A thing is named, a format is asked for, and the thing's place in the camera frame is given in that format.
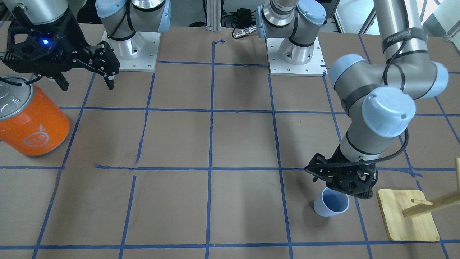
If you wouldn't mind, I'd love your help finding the wooden cup rack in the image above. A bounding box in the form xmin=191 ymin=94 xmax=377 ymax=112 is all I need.
xmin=377 ymin=157 xmax=460 ymax=241

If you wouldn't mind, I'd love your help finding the aluminium frame post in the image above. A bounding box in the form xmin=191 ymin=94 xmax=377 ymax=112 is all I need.
xmin=203 ymin=0 xmax=223 ymax=33

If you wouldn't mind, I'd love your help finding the orange can with silver lid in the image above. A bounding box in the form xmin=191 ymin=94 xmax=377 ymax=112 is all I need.
xmin=0 ymin=75 xmax=70 ymax=156

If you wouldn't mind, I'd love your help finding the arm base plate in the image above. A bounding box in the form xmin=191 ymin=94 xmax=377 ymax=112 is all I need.
xmin=102 ymin=31 xmax=162 ymax=72
xmin=266 ymin=38 xmax=327 ymax=77

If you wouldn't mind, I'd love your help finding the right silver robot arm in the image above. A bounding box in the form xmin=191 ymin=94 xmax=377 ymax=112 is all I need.
xmin=1 ymin=0 xmax=171 ymax=91

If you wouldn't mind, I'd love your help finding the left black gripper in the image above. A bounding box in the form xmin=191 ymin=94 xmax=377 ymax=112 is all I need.
xmin=304 ymin=147 xmax=378 ymax=199

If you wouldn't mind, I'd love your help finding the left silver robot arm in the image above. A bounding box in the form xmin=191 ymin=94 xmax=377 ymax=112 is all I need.
xmin=304 ymin=0 xmax=449 ymax=199

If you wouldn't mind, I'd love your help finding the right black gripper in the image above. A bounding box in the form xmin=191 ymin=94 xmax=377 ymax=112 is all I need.
xmin=1 ymin=7 xmax=120 ymax=91

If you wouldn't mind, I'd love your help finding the silver metal connector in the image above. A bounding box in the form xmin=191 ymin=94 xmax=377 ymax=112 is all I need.
xmin=232 ymin=25 xmax=257 ymax=39

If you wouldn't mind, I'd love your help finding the light blue plastic cup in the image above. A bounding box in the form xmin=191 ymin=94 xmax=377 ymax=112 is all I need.
xmin=313 ymin=187 xmax=350 ymax=217

